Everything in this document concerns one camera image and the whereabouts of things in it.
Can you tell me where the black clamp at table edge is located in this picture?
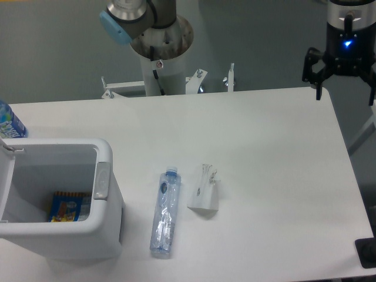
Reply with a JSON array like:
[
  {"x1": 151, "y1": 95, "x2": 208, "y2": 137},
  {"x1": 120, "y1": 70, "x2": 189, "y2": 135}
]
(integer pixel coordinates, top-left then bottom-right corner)
[{"x1": 355, "y1": 237, "x2": 375, "y2": 269}]

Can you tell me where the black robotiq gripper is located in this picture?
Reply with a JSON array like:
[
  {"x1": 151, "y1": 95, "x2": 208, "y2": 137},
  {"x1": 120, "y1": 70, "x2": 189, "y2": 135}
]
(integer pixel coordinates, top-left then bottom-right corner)
[{"x1": 302, "y1": 24, "x2": 375, "y2": 106}]

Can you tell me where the white plastic trash can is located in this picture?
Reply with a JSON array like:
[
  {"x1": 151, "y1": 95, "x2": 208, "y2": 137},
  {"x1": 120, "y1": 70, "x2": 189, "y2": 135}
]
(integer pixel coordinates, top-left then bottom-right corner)
[{"x1": 1, "y1": 138, "x2": 123, "y2": 260}]

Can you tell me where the blue labelled water bottle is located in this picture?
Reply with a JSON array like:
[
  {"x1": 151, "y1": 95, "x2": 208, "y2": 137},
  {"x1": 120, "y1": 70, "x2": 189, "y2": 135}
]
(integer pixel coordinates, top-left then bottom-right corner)
[{"x1": 1, "y1": 101, "x2": 28, "y2": 139}]

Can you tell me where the white metal bracket frame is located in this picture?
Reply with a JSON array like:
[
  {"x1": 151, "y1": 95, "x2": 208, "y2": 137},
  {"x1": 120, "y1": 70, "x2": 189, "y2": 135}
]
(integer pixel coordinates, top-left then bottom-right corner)
[{"x1": 101, "y1": 62, "x2": 236, "y2": 99}]

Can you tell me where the black cable on pedestal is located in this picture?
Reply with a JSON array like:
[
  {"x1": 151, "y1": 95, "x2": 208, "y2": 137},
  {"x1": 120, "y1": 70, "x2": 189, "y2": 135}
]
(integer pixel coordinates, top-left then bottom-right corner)
[{"x1": 149, "y1": 45, "x2": 166, "y2": 96}]

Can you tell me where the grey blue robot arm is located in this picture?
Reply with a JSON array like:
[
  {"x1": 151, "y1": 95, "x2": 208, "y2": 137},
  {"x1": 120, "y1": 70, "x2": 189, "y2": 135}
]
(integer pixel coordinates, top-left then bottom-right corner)
[{"x1": 99, "y1": 1, "x2": 375, "y2": 100}]

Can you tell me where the blue orange snack packet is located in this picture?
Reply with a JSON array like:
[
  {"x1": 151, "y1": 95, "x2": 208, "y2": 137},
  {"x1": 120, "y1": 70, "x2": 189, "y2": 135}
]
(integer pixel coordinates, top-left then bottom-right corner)
[{"x1": 48, "y1": 191, "x2": 92, "y2": 222}]

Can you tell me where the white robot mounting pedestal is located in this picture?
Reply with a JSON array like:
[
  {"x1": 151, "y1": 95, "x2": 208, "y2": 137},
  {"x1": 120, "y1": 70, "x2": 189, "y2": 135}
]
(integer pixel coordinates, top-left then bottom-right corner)
[{"x1": 130, "y1": 15, "x2": 194, "y2": 96}]

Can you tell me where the crushed clear plastic bottle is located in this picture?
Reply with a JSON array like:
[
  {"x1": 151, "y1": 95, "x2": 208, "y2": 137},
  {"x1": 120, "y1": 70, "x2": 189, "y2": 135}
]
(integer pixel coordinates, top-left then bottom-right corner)
[{"x1": 149, "y1": 166, "x2": 182, "y2": 259}]

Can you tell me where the white paper wrapper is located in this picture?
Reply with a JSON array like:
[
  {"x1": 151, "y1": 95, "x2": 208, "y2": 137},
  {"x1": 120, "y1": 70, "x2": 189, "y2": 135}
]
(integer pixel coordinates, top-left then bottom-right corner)
[{"x1": 187, "y1": 163, "x2": 220, "y2": 212}]

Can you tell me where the white metal stand leg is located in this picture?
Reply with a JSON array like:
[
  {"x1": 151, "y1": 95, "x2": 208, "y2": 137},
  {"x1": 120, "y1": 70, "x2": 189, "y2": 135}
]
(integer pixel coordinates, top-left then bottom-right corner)
[{"x1": 347, "y1": 102, "x2": 375, "y2": 156}]

